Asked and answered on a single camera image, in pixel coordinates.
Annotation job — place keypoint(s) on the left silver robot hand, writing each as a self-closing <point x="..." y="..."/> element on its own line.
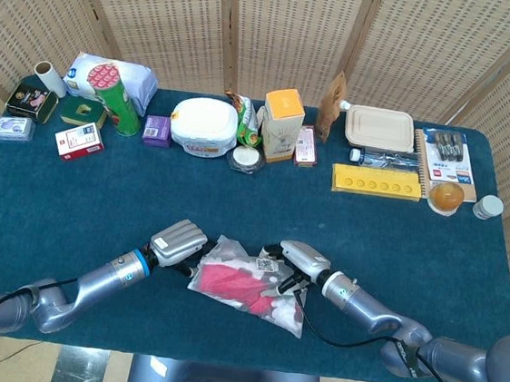
<point x="176" y="242"/>

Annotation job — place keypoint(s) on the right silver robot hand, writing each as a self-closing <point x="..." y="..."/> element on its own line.
<point x="304" y="260"/>

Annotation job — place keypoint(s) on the frosted zip plastic bag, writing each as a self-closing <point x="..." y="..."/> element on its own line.
<point x="226" y="249"/>

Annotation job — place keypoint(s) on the red white brown garment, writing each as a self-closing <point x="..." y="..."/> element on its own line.
<point x="227" y="284"/>

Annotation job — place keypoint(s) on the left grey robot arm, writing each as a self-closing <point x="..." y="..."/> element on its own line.
<point x="90" y="283"/>

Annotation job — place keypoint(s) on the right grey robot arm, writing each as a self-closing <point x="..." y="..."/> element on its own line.
<point x="370" y="310"/>

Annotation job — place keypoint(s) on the green snack packet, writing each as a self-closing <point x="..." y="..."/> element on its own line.
<point x="246" y="121"/>

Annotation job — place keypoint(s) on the blue table cloth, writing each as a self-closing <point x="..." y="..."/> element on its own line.
<point x="98" y="202"/>

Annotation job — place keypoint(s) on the yellow mould tray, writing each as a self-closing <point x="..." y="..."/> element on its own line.
<point x="374" y="183"/>

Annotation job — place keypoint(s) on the small black white bowl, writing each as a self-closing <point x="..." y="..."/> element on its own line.
<point x="246" y="157"/>

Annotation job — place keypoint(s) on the purple small box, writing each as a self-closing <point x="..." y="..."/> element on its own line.
<point x="156" y="130"/>

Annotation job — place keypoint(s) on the pink small box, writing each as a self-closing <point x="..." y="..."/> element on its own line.
<point x="306" y="146"/>

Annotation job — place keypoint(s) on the white wet wipes container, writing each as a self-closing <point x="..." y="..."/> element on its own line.
<point x="203" y="121"/>

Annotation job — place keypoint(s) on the tall cream orange diffuser box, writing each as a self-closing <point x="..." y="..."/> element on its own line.
<point x="282" y="130"/>

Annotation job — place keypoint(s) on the red white carton box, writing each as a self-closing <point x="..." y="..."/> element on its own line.
<point x="80" y="140"/>

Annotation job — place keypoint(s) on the brown spiral notebook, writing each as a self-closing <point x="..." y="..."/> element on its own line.
<point x="421" y="181"/>

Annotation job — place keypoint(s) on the green chips can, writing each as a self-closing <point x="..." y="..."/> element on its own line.
<point x="122" y="108"/>

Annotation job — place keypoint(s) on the beige lidded lunch container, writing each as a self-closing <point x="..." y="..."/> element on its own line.
<point x="380" y="126"/>

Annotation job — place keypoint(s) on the brown spout pouch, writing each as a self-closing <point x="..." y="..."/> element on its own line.
<point x="330" y="107"/>

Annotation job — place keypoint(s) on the amber round cup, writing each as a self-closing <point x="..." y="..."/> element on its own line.
<point x="448" y="197"/>

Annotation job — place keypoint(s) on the white lavender tissue pack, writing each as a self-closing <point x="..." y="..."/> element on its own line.
<point x="134" y="82"/>

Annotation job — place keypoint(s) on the binder clips blister pack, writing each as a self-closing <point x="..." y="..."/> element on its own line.
<point x="449" y="166"/>

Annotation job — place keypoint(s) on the small white jar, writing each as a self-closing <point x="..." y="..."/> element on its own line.
<point x="488" y="207"/>

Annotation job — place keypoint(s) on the clear plastic small box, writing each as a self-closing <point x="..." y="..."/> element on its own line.
<point x="13" y="128"/>

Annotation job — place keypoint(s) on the dark green tin box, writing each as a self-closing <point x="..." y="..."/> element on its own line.
<point x="31" y="101"/>

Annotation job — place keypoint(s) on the white paper roll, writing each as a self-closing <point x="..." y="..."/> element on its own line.
<point x="50" y="78"/>

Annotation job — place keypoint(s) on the woven folding screen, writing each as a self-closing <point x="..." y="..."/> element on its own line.
<point x="290" y="30"/>

